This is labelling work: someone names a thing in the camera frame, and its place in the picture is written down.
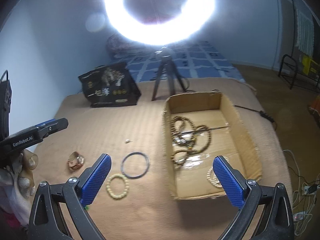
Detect cardboard box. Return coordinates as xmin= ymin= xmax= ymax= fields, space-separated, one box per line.
xmin=162 ymin=92 xmax=263 ymax=200

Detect small wooden bead bracelet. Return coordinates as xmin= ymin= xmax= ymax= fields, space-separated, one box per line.
xmin=171 ymin=150 xmax=192 ymax=166

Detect tangle of white cables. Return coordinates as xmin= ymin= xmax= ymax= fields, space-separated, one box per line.
xmin=284 ymin=150 xmax=320 ymax=235

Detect orange cloth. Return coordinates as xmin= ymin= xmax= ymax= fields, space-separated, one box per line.
xmin=307 ymin=97 xmax=320 ymax=117

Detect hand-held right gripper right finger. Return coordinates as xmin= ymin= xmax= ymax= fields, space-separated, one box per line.
xmin=212 ymin=155 xmax=294 ymax=240

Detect black tripod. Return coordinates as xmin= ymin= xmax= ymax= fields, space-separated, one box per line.
xmin=151 ymin=45 xmax=188 ymax=102

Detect brown wristwatch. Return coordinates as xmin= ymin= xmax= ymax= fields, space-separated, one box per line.
xmin=67 ymin=151 xmax=85 ymax=171

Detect white ring light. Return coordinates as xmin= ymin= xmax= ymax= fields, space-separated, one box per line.
xmin=102 ymin=0 xmax=217 ymax=46

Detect cream bead bracelet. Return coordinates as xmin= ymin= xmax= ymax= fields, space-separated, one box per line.
xmin=207 ymin=166 xmax=224 ymax=188
xmin=106 ymin=174 xmax=130 ymax=200

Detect white power strip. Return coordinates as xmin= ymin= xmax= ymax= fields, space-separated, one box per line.
xmin=301 ymin=183 xmax=317 ymax=195

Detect patterned quilt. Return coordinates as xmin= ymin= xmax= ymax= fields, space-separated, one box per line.
xmin=105 ymin=34 xmax=140 ymax=60

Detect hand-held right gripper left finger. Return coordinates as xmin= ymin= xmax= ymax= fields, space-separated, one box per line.
xmin=27 ymin=153 xmax=112 ymax=240

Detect black bangle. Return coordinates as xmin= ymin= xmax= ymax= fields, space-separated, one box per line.
xmin=121 ymin=151 xmax=151 ymax=180

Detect blue checked bedsheet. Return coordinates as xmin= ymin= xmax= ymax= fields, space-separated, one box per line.
xmin=110 ymin=40 xmax=247 ymax=83

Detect person's left hand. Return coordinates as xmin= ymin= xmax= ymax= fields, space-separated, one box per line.
xmin=0 ymin=149 xmax=39 ymax=198

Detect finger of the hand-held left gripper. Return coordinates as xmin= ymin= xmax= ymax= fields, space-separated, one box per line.
xmin=35 ymin=118 xmax=69 ymax=141

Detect black power cable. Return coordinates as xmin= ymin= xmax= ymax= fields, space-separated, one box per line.
xmin=234 ymin=105 xmax=277 ymax=130

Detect black metal rack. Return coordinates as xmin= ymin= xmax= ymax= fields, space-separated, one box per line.
xmin=278 ymin=54 xmax=320 ymax=90

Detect striped hanging towel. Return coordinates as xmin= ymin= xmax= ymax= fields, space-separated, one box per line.
xmin=292 ymin=0 xmax=314 ymax=55

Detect yellow crate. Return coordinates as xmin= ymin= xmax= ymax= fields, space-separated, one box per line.
xmin=301 ymin=56 xmax=318 ymax=75

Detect long wooden bead necklace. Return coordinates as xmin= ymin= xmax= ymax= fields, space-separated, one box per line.
xmin=170 ymin=116 xmax=213 ymax=155

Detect black printed bag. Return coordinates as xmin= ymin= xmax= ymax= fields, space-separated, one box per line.
xmin=78 ymin=62 xmax=142 ymax=108

